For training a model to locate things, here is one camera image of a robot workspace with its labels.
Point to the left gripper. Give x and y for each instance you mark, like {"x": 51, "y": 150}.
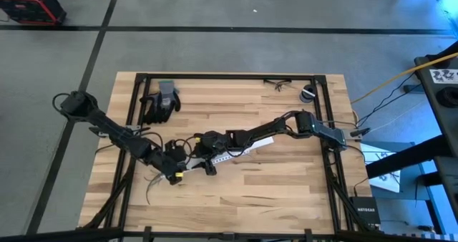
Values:
{"x": 168, "y": 159}

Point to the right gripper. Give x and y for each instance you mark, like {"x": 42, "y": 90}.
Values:
{"x": 211, "y": 143}

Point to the white duct cover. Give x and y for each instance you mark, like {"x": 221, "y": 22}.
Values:
{"x": 264, "y": 142}

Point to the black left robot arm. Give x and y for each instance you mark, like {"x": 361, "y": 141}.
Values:
{"x": 107, "y": 125}

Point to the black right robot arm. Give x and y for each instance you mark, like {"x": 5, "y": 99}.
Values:
{"x": 272, "y": 127}

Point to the grey black work glove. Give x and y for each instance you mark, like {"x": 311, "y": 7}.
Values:
{"x": 168, "y": 95}
{"x": 154, "y": 109}

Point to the pile of black zip ties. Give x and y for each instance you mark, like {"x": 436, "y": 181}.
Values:
{"x": 277, "y": 83}

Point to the small tape spool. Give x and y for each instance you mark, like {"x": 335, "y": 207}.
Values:
{"x": 307, "y": 93}

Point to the white paper sheet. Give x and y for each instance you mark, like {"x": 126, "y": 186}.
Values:
{"x": 383, "y": 177}

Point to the red black tool case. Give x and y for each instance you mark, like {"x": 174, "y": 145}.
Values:
{"x": 28, "y": 5}

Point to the white marker label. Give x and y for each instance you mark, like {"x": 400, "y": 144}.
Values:
{"x": 443, "y": 75}

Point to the black aluminium table frame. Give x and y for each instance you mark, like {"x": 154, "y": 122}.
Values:
{"x": 229, "y": 76}

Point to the black Netgear network switch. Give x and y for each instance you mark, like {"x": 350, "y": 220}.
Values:
{"x": 365, "y": 209}

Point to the black side workstation frame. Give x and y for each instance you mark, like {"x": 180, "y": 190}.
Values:
{"x": 440, "y": 120}

